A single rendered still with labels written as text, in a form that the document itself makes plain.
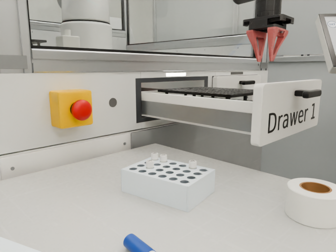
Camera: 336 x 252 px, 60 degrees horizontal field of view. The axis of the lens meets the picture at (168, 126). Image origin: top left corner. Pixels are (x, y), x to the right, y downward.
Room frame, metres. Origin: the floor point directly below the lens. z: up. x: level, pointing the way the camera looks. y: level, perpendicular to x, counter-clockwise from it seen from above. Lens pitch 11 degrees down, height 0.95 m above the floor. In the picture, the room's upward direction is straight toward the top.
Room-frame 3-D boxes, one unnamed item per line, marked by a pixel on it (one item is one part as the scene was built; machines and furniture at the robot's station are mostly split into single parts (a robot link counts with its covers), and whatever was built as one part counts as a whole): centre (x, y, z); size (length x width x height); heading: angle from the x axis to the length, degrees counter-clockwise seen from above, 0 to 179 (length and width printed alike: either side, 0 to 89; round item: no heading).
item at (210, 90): (0.74, -0.11, 0.87); 0.22 x 0.18 x 0.06; 45
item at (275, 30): (0.73, -0.24, 1.02); 0.07 x 0.07 x 0.09; 43
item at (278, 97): (0.60, -0.26, 0.87); 0.29 x 0.02 x 0.11; 135
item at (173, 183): (0.44, 0.00, 0.78); 0.12 x 0.08 x 0.04; 56
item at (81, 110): (0.56, 0.17, 0.88); 0.04 x 0.03 x 0.04; 135
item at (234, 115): (0.75, -0.11, 0.86); 0.40 x 0.26 x 0.06; 45
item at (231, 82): (1.05, -0.25, 0.87); 0.29 x 0.02 x 0.11; 135
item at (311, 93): (0.58, -0.27, 0.91); 0.07 x 0.04 x 0.01; 135
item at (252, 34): (0.73, -0.24, 1.02); 0.07 x 0.07 x 0.09; 43
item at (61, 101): (0.58, 0.19, 0.88); 0.07 x 0.05 x 0.07; 135
